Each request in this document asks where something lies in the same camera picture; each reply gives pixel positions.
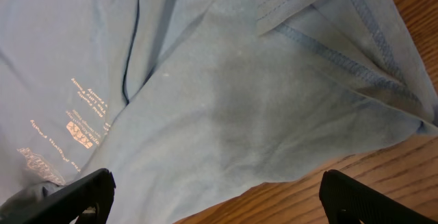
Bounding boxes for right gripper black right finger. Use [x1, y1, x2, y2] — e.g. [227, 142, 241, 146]
[319, 170, 437, 224]

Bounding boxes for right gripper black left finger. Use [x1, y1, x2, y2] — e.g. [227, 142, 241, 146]
[1, 169, 116, 224]

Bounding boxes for light blue t-shirt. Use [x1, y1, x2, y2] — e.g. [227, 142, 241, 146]
[1, 0, 437, 223]

